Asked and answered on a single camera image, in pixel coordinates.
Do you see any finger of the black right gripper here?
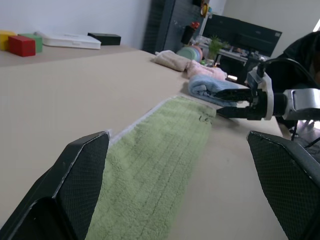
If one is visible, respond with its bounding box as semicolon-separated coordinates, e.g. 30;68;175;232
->
215;88;258;102
216;105;251;120

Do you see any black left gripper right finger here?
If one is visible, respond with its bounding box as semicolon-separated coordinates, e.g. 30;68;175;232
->
246;130;320;240

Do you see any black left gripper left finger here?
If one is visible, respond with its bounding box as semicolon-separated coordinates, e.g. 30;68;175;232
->
0;130;111;240

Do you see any folded blue towel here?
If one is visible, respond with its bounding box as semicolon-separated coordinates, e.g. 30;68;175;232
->
187;74;251;108

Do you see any folded pink towel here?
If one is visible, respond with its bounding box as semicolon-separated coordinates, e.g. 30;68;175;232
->
186;61;228;81

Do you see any folded beige towel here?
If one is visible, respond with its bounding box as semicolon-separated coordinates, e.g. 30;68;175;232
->
152;49;193;73

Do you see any green towel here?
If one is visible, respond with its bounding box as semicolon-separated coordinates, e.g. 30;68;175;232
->
84;94;217;240

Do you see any green potted plant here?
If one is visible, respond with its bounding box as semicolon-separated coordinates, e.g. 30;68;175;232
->
207;34;230;61

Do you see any stack of pastel plates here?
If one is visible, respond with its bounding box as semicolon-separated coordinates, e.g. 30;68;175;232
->
176;45;203;62

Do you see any black computer monitor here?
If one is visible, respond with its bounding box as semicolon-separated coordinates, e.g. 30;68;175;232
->
202;14;283;58

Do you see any black cup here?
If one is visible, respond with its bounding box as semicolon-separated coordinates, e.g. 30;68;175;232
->
181;24;196;45

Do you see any person in dark clothing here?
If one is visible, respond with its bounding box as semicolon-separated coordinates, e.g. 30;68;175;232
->
282;31;320;91

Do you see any dark pegboard panel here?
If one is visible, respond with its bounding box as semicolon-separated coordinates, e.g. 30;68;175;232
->
142;0;209;55

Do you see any flat black box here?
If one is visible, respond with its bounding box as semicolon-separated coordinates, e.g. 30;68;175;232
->
87;32;122;46

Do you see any red block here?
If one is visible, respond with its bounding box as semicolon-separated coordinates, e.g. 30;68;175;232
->
8;35;37;58

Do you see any green block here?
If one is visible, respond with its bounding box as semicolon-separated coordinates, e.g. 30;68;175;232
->
17;33;43;54

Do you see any flat white box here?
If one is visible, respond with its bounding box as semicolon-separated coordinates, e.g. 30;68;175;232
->
33;31;102;50

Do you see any yellow block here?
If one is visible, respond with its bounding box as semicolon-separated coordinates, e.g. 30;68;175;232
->
0;29;18;51

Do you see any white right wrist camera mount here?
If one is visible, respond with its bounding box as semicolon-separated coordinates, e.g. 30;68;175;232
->
246;65;275;121

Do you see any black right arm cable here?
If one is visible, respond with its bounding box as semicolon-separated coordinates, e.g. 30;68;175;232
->
256;57;320;90

